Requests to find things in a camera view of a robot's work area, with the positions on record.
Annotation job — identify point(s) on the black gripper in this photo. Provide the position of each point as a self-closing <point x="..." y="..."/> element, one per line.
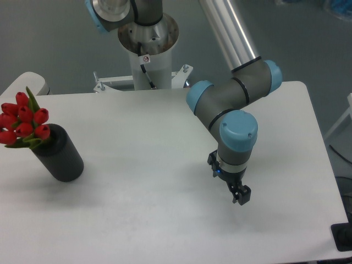
<point x="232" y="175"/>

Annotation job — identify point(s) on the red tulip bouquet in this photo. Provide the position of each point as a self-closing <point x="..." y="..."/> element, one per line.
<point x="24" y="123"/>

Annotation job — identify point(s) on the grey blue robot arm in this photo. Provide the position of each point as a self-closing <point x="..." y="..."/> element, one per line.
<point x="219" y="108"/>

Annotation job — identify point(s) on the black ribbed cylindrical vase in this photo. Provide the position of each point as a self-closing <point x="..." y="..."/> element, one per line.
<point x="60" y="156"/>

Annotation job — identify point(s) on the black device at table edge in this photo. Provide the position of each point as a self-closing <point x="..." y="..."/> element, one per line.
<point x="342" y="236"/>

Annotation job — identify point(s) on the blue items in clear bin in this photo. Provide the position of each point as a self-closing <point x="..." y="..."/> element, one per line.
<point x="341" y="9"/>

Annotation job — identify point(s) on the white rounded side table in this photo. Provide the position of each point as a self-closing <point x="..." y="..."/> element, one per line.
<point x="35" y="82"/>

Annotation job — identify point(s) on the white metal base frame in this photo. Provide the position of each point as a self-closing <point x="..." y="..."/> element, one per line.
<point x="180" y="79"/>

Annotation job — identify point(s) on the white frame at right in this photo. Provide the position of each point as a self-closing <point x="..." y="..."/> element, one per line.
<point x="341" y="123"/>

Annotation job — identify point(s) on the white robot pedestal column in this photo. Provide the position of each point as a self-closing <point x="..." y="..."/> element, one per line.
<point x="150" y="52"/>

